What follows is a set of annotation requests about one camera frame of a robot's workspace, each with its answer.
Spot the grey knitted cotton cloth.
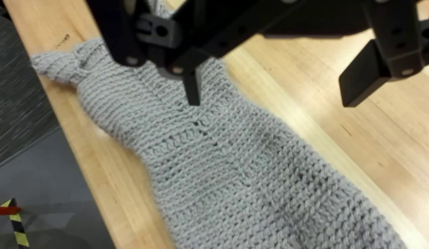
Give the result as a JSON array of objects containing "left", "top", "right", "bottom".
[{"left": 30, "top": 0, "right": 410, "bottom": 249}]

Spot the wooden top black frame table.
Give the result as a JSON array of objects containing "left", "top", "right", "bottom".
[{"left": 1, "top": 0, "right": 429, "bottom": 249}]

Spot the yellow black hazard tape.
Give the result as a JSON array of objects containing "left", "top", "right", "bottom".
[{"left": 0, "top": 198, "right": 32, "bottom": 249}]

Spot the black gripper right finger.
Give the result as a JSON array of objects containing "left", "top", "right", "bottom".
[{"left": 338, "top": 0, "right": 429, "bottom": 108}]

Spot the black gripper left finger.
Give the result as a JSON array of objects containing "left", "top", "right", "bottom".
[{"left": 87, "top": 0, "right": 289, "bottom": 107}]

